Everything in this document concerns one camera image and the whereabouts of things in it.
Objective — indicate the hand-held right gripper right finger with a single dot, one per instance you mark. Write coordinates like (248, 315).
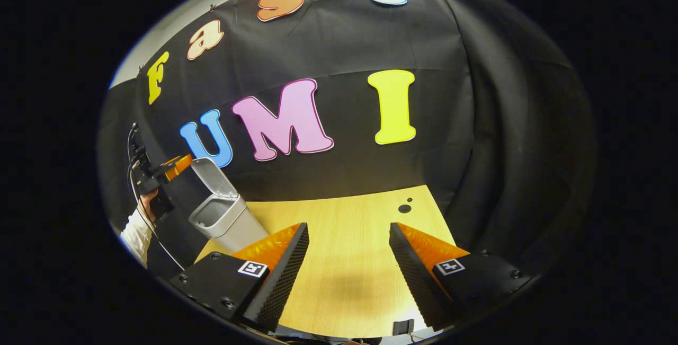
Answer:
(410, 276)

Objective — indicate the white desktop garbage bin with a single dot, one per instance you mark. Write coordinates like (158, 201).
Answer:
(228, 218)

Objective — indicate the black backdrop cloth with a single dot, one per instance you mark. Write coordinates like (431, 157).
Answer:
(371, 32)

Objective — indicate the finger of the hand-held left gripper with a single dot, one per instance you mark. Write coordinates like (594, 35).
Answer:
(179, 167)

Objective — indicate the wooden desktop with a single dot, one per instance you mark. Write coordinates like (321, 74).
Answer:
(344, 260)

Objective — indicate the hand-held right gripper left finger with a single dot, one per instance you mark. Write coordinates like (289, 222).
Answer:
(286, 276)

